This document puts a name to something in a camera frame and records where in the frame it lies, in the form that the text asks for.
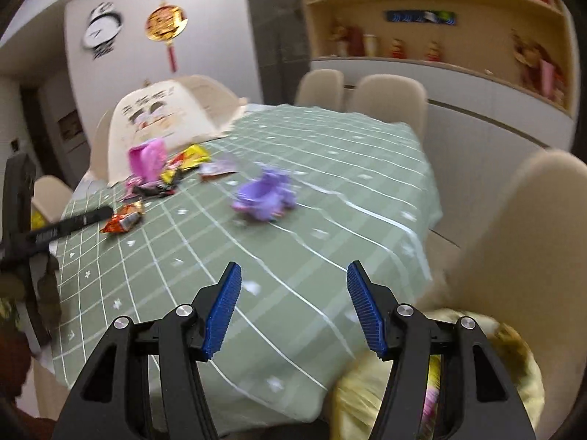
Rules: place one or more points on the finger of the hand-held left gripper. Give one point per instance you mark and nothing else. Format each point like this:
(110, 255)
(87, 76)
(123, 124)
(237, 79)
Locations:
(73, 224)

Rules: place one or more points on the dark glass cabinet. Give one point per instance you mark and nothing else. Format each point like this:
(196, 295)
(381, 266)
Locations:
(275, 32)

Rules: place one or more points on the beige dining chair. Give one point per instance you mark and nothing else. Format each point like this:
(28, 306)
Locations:
(527, 238)
(50, 197)
(101, 146)
(318, 89)
(390, 105)

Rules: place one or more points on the green checked tablecloth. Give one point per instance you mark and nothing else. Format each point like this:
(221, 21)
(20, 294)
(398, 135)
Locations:
(275, 220)

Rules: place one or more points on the black snack wrapper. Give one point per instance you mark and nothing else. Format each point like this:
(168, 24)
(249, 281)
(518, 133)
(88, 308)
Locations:
(156, 189)

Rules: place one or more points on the small red doll figurine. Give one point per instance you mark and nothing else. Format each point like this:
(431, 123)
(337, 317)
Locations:
(397, 49)
(434, 51)

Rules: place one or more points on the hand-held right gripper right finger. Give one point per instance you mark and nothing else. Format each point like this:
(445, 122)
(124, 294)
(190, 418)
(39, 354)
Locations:
(367, 311)

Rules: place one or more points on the red gift bag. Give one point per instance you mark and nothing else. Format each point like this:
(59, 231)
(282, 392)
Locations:
(354, 41)

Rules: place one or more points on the wooden wall shelf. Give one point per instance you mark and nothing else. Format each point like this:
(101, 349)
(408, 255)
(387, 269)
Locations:
(458, 41)

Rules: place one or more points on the pink purple snack wrapper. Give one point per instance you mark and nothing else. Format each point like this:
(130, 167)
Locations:
(430, 398)

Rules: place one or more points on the red gold hanging ornament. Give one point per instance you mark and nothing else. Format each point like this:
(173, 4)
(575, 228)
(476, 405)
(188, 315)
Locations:
(167, 23)

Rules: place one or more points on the red orange snack wrapper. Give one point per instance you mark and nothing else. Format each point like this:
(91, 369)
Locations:
(123, 219)

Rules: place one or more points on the black power strip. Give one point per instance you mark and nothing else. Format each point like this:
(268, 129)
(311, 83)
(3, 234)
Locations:
(419, 17)

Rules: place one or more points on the white cup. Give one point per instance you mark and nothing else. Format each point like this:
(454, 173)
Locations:
(370, 45)

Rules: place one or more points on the bin with yellow plastic bag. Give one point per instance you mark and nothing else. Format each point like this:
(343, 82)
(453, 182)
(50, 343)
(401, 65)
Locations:
(513, 376)

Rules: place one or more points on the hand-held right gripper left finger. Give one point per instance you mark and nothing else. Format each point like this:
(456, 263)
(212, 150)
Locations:
(222, 311)

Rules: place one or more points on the yellow snack wrapper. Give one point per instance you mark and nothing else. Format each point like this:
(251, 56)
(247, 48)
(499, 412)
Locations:
(185, 160)

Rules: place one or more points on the white lower cabinet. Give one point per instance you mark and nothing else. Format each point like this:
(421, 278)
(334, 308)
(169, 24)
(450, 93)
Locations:
(481, 110)

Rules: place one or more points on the panda wall clock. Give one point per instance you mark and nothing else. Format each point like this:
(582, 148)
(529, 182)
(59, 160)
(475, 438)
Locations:
(103, 30)

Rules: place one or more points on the pink plastic box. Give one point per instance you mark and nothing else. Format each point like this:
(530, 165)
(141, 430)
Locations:
(146, 160)

